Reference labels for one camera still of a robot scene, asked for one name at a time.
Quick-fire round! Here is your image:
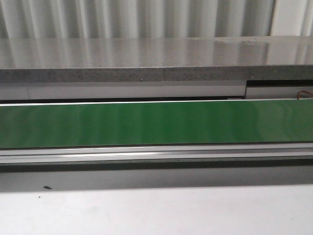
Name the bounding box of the green conveyor belt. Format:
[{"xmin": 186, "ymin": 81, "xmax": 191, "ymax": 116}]
[{"xmin": 0, "ymin": 99, "xmax": 313, "ymax": 149}]

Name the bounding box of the aluminium conveyor frame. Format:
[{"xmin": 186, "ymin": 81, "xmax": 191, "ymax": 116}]
[{"xmin": 0, "ymin": 101, "xmax": 313, "ymax": 172}]

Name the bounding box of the grey stone counter ledge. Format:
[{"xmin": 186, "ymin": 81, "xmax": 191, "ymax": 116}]
[{"xmin": 0, "ymin": 36, "xmax": 313, "ymax": 83}]

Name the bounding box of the red orange wire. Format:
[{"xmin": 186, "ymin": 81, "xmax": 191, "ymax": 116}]
[{"xmin": 296, "ymin": 90, "xmax": 313, "ymax": 100}]

